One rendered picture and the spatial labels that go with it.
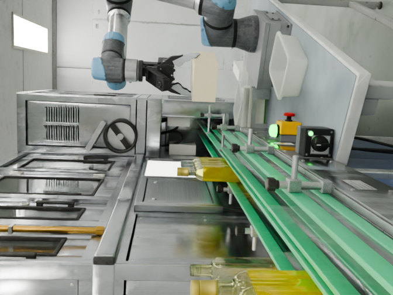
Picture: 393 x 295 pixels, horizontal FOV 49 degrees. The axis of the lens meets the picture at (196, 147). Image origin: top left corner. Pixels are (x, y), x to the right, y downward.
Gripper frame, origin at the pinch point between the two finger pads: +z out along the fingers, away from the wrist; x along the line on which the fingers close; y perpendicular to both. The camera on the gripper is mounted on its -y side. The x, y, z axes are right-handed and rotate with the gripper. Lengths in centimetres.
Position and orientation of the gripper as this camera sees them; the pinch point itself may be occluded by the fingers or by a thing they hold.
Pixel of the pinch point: (199, 75)
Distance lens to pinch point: 144.6
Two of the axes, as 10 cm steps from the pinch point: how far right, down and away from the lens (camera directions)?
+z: 10.0, 0.4, 0.7
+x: -0.7, 8.8, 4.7
